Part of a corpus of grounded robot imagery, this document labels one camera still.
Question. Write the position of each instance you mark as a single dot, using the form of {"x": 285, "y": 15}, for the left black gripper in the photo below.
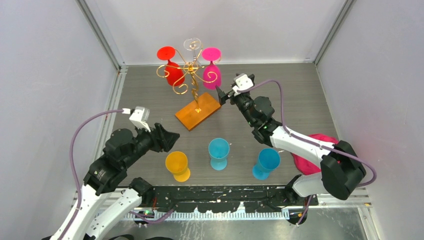
{"x": 163, "y": 139}

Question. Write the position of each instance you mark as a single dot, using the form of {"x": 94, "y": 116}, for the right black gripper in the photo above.
{"x": 222, "y": 96}

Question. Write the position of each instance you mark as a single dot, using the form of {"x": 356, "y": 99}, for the pink plastic wine glass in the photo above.
{"x": 212, "y": 75}

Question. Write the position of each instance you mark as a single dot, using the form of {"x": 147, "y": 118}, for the yellow plastic wine glass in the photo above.
{"x": 177, "y": 164}

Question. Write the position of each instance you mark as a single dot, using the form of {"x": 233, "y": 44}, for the blue wine glass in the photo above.
{"x": 218, "y": 150}
{"x": 267, "y": 161}

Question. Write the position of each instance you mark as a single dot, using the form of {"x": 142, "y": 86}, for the red plastic wine glass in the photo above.
{"x": 171, "y": 71}

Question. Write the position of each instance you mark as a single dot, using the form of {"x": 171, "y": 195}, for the clear wine glass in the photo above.
{"x": 195, "y": 46}

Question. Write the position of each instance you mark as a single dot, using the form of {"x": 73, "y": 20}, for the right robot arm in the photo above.
{"x": 340, "y": 170}

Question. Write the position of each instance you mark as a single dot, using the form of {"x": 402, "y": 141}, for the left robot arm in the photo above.
{"x": 121, "y": 151}

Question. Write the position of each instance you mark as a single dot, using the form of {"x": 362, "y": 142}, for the pink crumpled cloth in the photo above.
{"x": 303, "y": 165}

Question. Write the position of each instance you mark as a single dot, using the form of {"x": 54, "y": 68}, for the gold wire glass rack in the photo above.
{"x": 202, "y": 106}

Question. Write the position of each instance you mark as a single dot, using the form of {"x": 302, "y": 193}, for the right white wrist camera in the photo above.
{"x": 242, "y": 82}

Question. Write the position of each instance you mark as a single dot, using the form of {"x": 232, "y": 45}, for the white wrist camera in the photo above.
{"x": 138, "y": 117}
{"x": 242, "y": 82}

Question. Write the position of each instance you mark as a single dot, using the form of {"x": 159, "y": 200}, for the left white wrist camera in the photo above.
{"x": 138, "y": 117}

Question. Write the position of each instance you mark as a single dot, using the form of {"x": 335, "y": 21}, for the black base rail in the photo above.
{"x": 221, "y": 198}

